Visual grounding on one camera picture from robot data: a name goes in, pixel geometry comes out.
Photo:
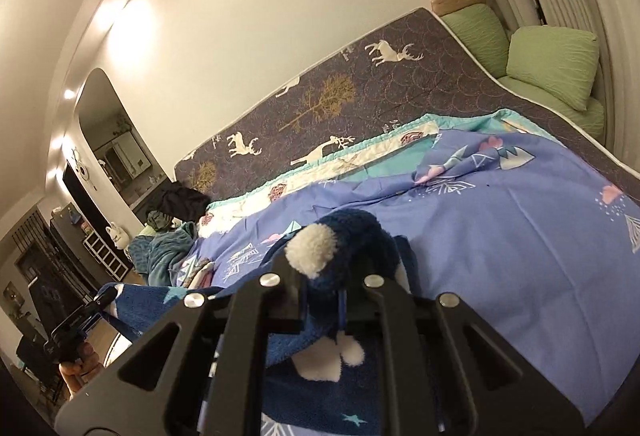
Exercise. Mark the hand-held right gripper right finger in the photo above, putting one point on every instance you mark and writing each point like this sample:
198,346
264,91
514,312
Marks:
382,303

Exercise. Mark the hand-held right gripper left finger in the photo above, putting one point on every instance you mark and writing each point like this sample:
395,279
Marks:
280,303

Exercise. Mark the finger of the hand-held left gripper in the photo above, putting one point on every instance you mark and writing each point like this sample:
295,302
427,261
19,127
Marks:
104,302

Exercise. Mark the navy star-print fleece jacket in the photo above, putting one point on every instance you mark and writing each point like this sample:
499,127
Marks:
350,236

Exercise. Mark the folded pink grey clothes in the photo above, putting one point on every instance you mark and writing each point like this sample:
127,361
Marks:
197,273

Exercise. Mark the person's left hand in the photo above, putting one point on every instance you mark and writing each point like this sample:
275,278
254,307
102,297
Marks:
85,366

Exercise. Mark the white ladder rack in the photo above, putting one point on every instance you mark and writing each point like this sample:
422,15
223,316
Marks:
105,258

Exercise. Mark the white cat figurine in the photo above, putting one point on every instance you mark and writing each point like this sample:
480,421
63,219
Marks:
116,238

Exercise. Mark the teal fleece blanket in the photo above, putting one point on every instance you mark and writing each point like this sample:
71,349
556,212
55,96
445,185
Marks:
160,253

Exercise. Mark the grey-green garment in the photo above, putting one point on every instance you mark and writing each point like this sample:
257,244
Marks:
160,220

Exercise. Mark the black garment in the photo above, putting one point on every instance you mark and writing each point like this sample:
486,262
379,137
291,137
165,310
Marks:
185,201

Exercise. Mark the blue printed duvet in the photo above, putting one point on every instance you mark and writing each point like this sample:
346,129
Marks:
500,241

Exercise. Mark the white teal-bordered quilt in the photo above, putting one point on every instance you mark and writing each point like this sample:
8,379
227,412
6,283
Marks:
350,168

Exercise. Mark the white framed mirror cabinet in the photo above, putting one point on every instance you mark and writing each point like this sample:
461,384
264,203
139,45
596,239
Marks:
127,156

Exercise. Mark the hanging green plant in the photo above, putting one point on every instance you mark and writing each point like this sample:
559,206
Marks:
122,123

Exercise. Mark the grey deer-print mattress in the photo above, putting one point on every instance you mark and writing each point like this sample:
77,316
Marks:
425,81

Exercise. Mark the green seat cushion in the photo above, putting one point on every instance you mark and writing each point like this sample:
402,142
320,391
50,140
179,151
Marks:
575,121

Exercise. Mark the green ribbed pillow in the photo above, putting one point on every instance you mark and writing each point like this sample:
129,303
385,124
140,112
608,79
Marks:
555,61
475,36

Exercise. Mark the white animal wall clock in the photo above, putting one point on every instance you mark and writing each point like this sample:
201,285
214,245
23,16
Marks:
82,168

